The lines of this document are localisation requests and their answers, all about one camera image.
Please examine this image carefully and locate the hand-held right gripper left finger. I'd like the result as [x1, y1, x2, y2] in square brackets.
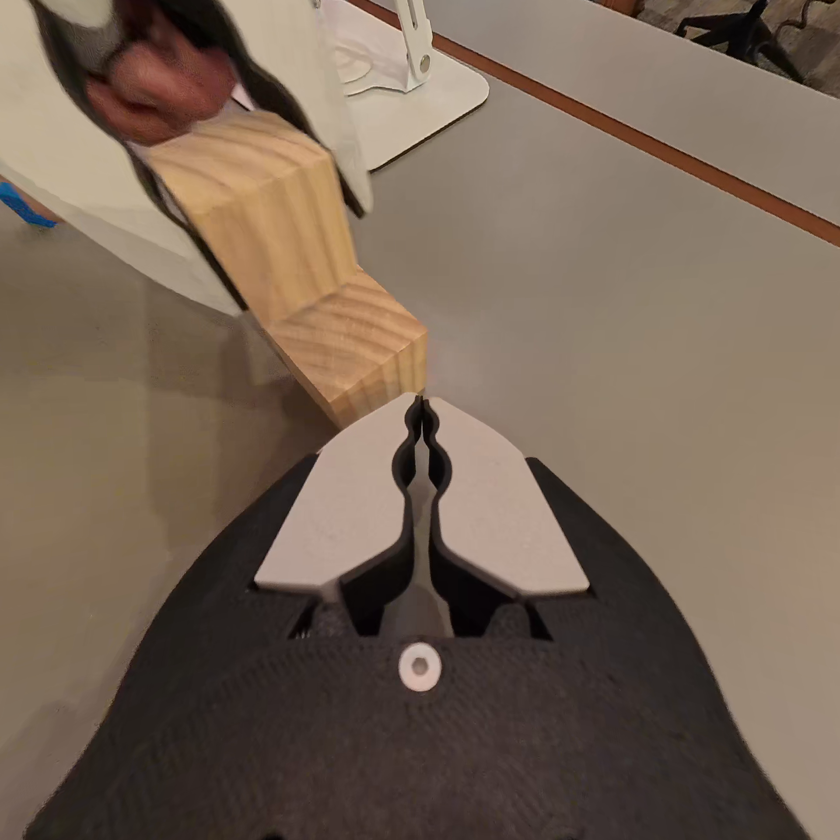
[254, 394, 421, 636]

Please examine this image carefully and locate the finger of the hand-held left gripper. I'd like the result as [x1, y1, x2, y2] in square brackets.
[0, 0, 249, 317]
[217, 0, 376, 219]

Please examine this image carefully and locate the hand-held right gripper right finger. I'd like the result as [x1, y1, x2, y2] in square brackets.
[423, 395, 589, 637]

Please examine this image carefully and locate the wooden cube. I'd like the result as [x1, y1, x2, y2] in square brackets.
[268, 272, 429, 429]
[147, 108, 361, 324]

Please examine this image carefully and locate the person's left hand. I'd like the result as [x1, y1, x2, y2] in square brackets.
[85, 10, 238, 147]

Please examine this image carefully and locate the white desk stand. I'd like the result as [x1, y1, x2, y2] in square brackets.
[315, 0, 490, 173]

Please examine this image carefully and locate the black office chair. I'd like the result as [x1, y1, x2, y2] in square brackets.
[676, 0, 808, 83]

